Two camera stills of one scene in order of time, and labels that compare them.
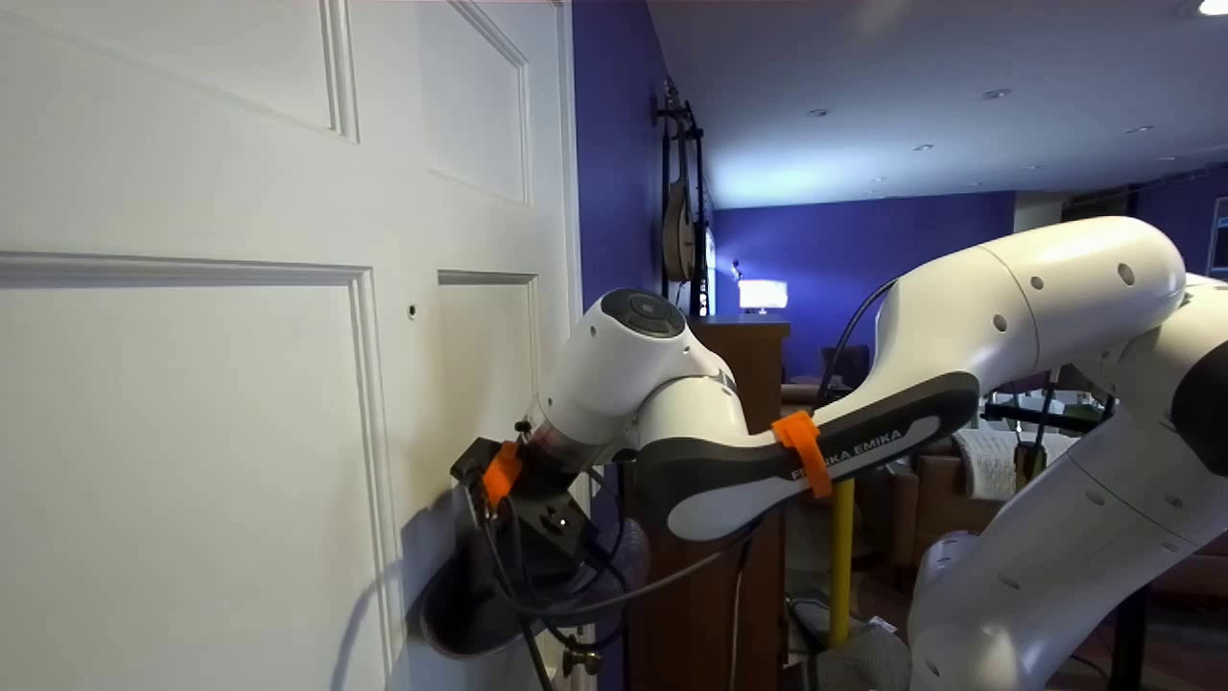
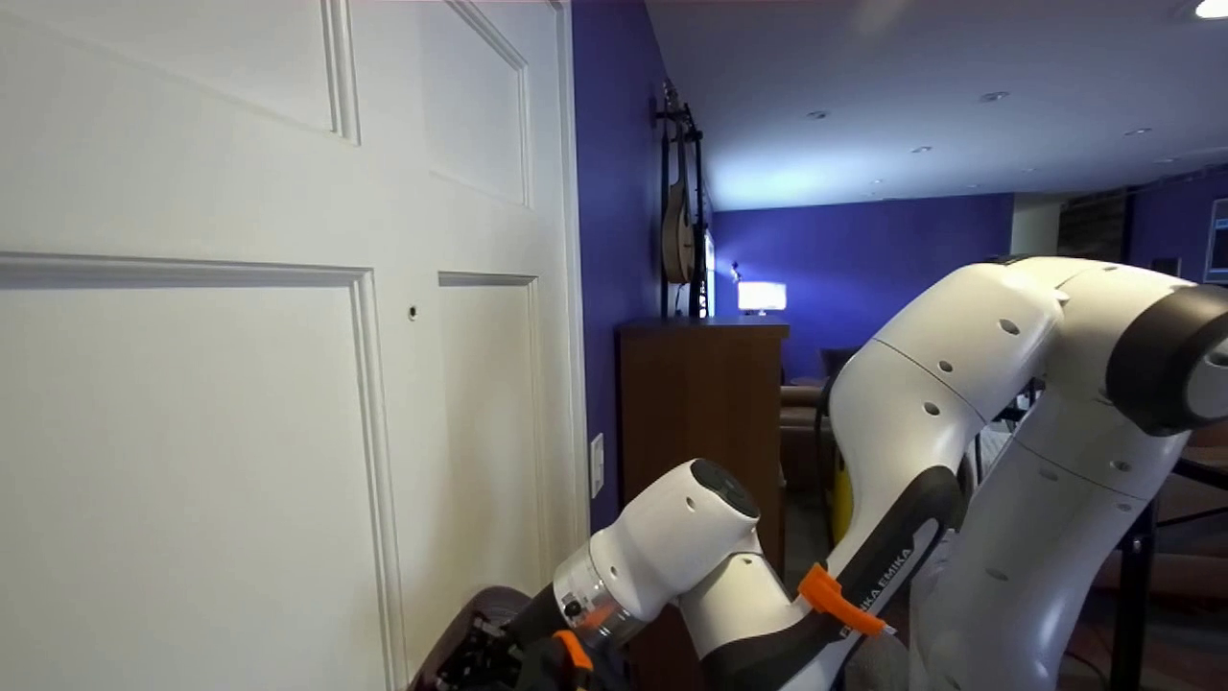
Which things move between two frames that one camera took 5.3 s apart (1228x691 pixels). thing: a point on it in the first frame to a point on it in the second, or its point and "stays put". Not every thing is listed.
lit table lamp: [760, 293] stays put
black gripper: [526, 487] to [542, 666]
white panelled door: [265, 270] stays put
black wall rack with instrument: [681, 198] stays put
